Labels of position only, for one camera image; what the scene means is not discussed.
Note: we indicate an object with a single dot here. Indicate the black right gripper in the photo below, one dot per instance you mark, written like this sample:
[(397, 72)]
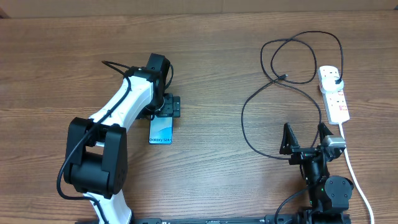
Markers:
[(288, 148)]

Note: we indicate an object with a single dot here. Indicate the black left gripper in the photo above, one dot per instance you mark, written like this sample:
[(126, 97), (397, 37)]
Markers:
[(171, 106)]

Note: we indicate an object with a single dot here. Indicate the Samsung Galaxy smartphone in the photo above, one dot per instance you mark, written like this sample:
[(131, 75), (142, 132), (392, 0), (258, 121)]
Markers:
[(161, 131)]

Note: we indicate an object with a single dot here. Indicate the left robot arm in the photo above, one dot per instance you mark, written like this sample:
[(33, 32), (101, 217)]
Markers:
[(96, 163)]

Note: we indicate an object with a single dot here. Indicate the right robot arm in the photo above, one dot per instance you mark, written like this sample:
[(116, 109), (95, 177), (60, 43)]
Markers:
[(329, 195)]

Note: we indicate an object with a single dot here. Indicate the white charger plug adapter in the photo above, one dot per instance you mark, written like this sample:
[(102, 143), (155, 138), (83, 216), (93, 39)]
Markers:
[(330, 84)]

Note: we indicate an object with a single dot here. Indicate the white power extension strip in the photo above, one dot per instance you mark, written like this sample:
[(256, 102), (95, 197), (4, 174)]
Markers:
[(335, 103)]

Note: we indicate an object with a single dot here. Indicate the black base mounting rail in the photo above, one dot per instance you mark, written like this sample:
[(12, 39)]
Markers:
[(268, 219)]

